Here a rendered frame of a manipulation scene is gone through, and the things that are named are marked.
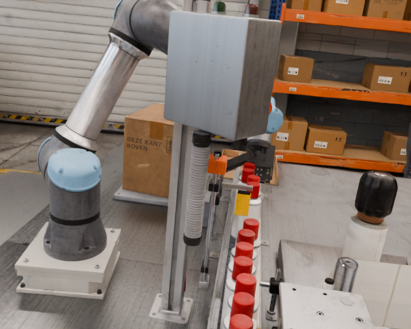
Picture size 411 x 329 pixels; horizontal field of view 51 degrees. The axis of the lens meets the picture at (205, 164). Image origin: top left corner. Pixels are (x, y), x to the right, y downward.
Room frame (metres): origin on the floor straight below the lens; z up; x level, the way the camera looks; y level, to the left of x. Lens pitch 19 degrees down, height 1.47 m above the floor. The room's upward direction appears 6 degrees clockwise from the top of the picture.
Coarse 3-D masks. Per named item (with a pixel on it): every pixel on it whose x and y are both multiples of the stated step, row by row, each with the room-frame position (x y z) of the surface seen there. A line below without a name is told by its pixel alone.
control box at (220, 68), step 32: (192, 32) 0.74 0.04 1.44; (224, 32) 0.69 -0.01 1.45; (256, 32) 0.68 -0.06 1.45; (192, 64) 0.73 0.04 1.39; (224, 64) 0.69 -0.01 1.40; (256, 64) 0.69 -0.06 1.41; (192, 96) 0.73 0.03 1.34; (224, 96) 0.68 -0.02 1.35; (256, 96) 0.70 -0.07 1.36; (224, 128) 0.68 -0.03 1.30; (256, 128) 0.71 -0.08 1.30
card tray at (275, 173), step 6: (222, 150) 1.98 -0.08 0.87; (228, 150) 2.00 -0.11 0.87; (234, 150) 2.00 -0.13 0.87; (228, 156) 2.00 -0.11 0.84; (234, 156) 2.00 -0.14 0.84; (276, 156) 1.97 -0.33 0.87; (276, 162) 1.88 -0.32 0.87; (240, 168) 1.84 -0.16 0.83; (276, 168) 1.82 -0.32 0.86; (228, 174) 1.75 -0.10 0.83; (276, 174) 1.78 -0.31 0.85; (270, 180) 1.73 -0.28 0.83; (276, 180) 1.73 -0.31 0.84
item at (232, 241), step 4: (240, 172) 1.66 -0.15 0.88; (232, 220) 1.21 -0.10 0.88; (232, 240) 1.08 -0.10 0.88; (232, 244) 1.06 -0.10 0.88; (228, 248) 1.04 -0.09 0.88; (232, 248) 1.04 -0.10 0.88; (228, 252) 1.02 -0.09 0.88; (228, 256) 1.00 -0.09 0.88; (228, 260) 0.97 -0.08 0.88; (224, 276) 0.90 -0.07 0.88; (224, 280) 0.88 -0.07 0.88; (224, 284) 0.87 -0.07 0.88; (224, 288) 0.85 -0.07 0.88; (220, 308) 0.78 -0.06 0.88; (220, 312) 0.76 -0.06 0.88; (220, 316) 0.75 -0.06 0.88; (220, 320) 0.74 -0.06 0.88; (220, 324) 0.73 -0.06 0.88
